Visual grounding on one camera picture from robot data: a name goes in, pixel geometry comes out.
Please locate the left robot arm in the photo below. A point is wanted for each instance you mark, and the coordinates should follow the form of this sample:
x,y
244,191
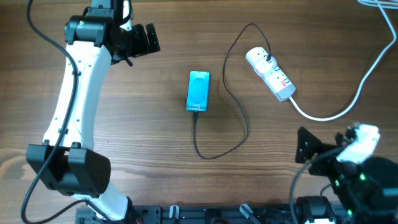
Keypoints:
x,y
65,160

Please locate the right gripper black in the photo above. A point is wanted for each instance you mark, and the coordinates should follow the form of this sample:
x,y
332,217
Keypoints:
x,y
329,154

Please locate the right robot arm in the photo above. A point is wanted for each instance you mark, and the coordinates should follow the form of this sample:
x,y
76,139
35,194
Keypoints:
x,y
366,186

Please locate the teal Galaxy smartphone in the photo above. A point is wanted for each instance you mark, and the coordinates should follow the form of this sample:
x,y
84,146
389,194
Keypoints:
x,y
198,91

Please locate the white USB charger plug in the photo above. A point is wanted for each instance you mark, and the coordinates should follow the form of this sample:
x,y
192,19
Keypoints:
x,y
263,66

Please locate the white power strip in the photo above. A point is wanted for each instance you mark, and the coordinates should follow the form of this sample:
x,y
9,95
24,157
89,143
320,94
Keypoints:
x,y
277,81

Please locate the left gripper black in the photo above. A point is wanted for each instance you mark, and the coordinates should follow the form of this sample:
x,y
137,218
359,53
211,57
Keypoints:
x,y
142,47

